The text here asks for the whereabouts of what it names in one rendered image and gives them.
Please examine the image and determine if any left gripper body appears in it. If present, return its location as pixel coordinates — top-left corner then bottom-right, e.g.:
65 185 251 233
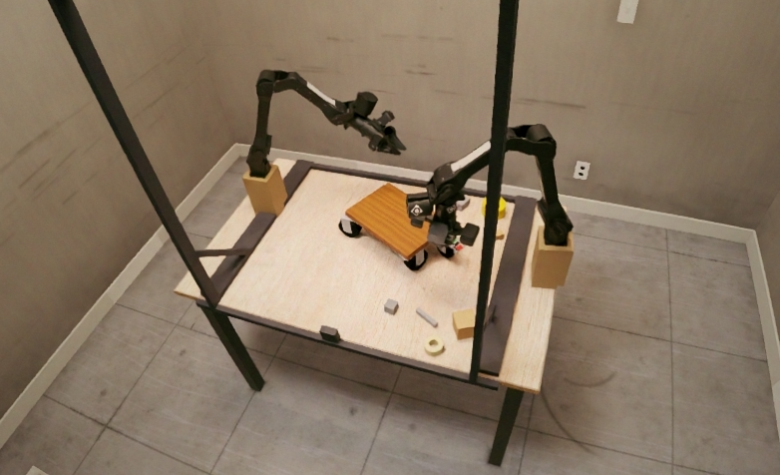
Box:
360 119 395 152

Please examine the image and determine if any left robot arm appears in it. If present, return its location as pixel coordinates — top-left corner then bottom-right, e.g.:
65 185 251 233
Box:
246 69 395 178

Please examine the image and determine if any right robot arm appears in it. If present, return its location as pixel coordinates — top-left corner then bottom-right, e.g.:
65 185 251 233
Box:
406 124 574 247

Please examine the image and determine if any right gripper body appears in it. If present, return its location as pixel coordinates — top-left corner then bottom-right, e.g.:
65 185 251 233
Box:
410 212 480 246

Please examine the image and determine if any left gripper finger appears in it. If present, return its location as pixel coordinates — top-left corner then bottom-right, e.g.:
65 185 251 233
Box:
376 136 401 156
389 130 407 151

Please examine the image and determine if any beige roll of tape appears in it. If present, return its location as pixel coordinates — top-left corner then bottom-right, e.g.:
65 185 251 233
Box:
424 335 443 356

